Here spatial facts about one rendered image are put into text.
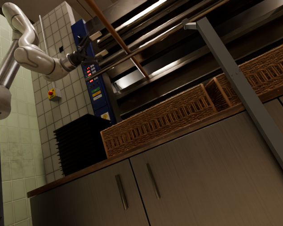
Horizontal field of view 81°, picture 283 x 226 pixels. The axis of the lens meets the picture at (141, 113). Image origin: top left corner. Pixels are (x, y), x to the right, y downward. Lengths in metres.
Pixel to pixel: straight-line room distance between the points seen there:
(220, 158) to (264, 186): 0.15
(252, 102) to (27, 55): 0.96
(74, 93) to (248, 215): 1.57
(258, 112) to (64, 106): 1.58
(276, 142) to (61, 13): 2.35
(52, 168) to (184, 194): 1.36
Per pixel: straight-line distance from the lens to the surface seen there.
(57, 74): 1.09
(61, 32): 2.28
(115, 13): 1.95
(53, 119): 1.87
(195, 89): 0.77
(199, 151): 0.68
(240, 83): 0.68
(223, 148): 0.69
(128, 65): 1.55
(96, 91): 1.57
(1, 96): 1.34
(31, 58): 0.98
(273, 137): 0.66
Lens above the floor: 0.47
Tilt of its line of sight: 19 degrees up
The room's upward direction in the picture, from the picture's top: 20 degrees counter-clockwise
